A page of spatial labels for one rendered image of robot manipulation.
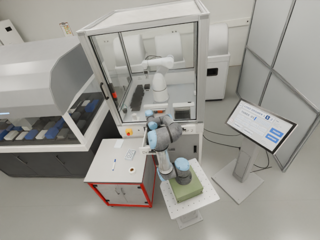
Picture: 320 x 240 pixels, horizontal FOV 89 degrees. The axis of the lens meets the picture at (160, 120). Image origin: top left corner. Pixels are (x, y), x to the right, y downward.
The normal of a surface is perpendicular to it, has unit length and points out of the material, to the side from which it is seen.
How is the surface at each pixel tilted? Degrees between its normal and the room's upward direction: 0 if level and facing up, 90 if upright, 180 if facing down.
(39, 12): 90
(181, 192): 1
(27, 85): 41
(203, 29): 90
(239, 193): 3
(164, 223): 0
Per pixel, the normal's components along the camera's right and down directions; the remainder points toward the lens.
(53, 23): -0.03, 0.67
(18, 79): -0.15, -0.12
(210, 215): -0.15, -0.73
